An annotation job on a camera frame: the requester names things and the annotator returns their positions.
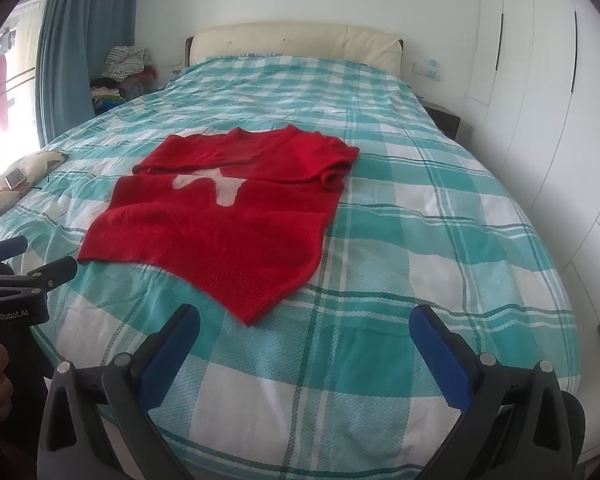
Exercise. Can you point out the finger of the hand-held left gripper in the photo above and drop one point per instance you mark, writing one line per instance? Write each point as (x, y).
(52, 271)
(0, 250)

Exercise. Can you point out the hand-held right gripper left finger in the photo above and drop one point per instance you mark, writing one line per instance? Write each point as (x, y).
(167, 355)

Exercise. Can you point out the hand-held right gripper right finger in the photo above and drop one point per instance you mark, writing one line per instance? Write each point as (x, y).
(441, 360)

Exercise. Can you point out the red knitted sweater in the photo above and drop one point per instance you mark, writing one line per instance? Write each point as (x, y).
(205, 240)

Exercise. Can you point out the pile of colourful clothes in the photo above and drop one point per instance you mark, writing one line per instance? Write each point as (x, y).
(112, 95)

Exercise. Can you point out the small grey box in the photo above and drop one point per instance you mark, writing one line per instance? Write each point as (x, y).
(15, 179)

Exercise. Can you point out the patterned beige cushion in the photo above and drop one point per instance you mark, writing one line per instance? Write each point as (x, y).
(37, 165)

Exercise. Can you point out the teal plaid bed blanket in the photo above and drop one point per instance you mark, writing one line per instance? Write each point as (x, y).
(390, 260)

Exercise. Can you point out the grey patterned cloth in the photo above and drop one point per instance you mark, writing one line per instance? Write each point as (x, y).
(126, 60)

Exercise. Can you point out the blue curtain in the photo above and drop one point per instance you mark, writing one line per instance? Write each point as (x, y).
(80, 35)

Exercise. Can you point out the dark wooden nightstand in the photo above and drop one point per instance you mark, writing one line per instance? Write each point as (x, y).
(442, 120)

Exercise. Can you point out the white wardrobe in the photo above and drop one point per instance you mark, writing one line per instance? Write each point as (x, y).
(540, 85)

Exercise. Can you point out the cream pillow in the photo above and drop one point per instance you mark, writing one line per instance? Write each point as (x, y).
(290, 40)

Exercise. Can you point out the white wall switch panel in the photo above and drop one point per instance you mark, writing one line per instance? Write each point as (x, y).
(428, 70)

